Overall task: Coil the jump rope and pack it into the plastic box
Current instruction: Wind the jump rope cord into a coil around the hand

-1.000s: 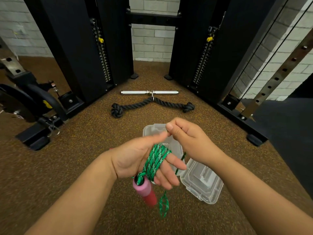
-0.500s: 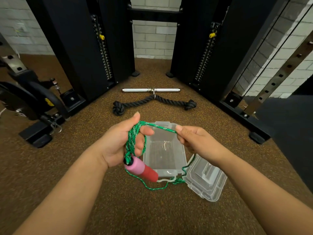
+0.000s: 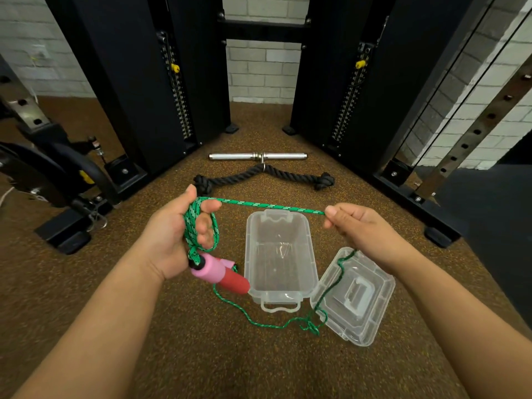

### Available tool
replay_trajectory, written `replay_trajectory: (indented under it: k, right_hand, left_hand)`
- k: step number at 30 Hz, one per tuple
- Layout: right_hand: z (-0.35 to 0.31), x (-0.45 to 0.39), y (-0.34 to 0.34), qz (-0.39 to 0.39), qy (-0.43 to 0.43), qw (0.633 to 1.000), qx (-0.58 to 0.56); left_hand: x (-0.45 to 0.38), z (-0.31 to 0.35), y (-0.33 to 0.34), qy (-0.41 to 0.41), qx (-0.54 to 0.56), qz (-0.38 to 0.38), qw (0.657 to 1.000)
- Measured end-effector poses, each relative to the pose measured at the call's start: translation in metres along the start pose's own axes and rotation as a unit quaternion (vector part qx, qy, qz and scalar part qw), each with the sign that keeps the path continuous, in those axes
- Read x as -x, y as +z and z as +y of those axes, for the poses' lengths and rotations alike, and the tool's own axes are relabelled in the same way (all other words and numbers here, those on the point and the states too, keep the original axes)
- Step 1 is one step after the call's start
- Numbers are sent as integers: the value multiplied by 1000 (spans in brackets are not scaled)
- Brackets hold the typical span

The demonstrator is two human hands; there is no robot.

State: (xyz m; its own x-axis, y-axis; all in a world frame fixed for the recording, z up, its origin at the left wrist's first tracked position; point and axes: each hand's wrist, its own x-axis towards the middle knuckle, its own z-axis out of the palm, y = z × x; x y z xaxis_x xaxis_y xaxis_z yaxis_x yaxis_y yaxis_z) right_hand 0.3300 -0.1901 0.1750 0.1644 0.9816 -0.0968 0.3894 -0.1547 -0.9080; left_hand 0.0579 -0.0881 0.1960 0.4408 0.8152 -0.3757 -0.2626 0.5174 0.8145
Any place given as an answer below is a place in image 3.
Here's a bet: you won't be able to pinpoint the black weight stack tower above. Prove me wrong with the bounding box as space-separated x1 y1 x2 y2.
282 0 492 249
43 0 240 192

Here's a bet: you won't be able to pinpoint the person's right forearm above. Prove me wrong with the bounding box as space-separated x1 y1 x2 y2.
388 247 532 399

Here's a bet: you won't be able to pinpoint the clear plastic box lid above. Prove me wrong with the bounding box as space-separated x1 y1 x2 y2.
310 246 396 348

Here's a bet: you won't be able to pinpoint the green skipping rope pink red handles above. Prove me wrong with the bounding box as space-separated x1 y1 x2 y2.
183 196 359 336

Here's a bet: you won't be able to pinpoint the black triceps rope attachment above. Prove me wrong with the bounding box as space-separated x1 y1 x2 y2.
193 163 336 195

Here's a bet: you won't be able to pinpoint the steel rack upright with holes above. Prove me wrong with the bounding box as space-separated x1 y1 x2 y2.
413 58 532 203

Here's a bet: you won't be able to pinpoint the black machine crossbar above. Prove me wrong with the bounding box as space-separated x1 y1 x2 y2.
217 16 311 44

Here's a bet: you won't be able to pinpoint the person's right hand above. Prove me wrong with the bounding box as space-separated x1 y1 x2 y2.
324 203 413 273

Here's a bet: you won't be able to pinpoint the clear plastic storage box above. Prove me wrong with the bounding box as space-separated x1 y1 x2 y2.
244 209 320 314

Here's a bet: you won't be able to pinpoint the black machine cable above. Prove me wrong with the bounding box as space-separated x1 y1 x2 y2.
411 11 532 167

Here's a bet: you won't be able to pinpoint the person's left forearm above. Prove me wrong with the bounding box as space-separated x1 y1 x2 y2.
12 237 168 399

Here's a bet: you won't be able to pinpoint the person's left hand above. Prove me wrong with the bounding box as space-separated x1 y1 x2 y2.
140 184 223 283

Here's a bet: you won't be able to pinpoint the silver metal bar attachment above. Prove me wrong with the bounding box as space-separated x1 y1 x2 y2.
208 151 308 163

